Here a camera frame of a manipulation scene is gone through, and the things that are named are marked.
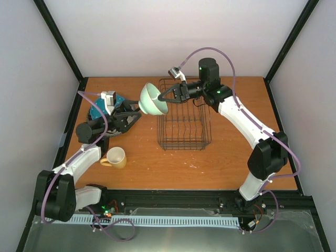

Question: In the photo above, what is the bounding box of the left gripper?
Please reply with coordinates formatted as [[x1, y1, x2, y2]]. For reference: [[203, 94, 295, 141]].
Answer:
[[95, 100, 145, 133]]

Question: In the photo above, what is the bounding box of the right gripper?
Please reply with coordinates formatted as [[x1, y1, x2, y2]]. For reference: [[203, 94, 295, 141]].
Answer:
[[157, 80, 206, 104]]

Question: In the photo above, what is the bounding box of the light green bowl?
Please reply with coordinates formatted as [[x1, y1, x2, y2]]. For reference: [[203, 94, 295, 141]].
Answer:
[[138, 82, 168, 116]]

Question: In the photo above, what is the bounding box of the teal dotted plate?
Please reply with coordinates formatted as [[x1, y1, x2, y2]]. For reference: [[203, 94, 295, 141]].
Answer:
[[89, 93, 125, 122]]

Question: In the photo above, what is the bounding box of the yellow mug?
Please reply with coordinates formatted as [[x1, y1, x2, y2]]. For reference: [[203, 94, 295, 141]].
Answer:
[[100, 147, 127, 169]]

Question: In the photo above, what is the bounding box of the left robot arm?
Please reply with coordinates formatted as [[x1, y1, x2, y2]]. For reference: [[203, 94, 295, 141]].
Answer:
[[33, 100, 141, 223]]

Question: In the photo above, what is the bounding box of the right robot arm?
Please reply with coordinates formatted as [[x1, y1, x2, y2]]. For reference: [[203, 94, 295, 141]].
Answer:
[[159, 58, 288, 211]]

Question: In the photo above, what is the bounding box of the grey speckled plate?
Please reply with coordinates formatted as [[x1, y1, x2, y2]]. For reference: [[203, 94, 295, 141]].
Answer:
[[86, 106, 122, 138]]

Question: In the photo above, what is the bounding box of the small electronics board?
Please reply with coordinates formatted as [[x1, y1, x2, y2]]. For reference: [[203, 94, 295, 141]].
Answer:
[[101, 200, 119, 217]]

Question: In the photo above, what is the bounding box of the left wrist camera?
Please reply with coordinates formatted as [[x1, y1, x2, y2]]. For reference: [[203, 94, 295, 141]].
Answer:
[[101, 91, 116, 115]]

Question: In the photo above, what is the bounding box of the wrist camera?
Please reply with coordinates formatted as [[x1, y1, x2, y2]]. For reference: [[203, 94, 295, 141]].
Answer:
[[168, 67, 186, 81], [101, 91, 116, 115]]

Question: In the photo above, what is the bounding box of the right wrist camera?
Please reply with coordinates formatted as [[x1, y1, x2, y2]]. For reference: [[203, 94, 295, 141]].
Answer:
[[168, 67, 186, 81]]

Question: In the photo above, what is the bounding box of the black wire dish rack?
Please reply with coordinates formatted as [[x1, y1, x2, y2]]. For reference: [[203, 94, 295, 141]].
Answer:
[[157, 98, 212, 151]]

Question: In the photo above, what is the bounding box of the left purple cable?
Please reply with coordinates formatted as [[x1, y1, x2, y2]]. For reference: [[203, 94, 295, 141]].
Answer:
[[40, 90, 109, 225]]

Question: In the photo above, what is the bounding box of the purple cable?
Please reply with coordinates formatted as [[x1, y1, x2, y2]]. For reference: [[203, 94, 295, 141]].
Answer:
[[40, 90, 109, 225], [178, 47, 302, 234]]

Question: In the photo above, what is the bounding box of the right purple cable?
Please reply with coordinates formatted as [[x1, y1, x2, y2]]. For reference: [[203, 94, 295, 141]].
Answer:
[[178, 47, 302, 234]]

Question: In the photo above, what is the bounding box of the light blue cable duct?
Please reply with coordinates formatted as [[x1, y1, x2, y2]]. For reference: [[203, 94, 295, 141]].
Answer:
[[70, 213, 240, 228]]

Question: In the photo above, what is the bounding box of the black aluminium frame rail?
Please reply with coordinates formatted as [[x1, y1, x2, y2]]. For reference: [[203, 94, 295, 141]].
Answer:
[[34, 188, 316, 218]]

